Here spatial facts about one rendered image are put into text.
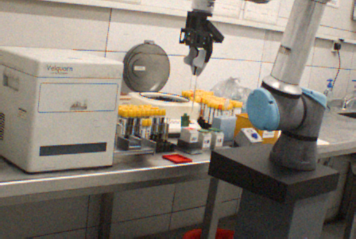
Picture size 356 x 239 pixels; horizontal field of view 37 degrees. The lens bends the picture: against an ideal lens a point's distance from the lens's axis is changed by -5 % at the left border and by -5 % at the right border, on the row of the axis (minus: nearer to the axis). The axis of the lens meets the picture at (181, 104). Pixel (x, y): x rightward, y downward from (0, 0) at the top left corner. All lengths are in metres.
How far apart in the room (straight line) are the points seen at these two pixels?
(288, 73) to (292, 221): 0.43
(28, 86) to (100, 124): 0.24
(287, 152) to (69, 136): 0.62
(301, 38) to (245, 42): 1.45
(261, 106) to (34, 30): 0.97
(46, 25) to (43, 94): 0.75
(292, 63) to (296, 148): 0.27
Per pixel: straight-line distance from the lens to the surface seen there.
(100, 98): 1.52
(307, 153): 1.64
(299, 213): 1.64
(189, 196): 2.87
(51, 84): 1.43
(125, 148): 1.66
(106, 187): 1.60
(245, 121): 2.16
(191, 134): 1.88
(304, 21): 1.47
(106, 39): 2.30
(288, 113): 1.53
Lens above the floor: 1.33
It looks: 9 degrees down
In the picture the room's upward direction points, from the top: 8 degrees clockwise
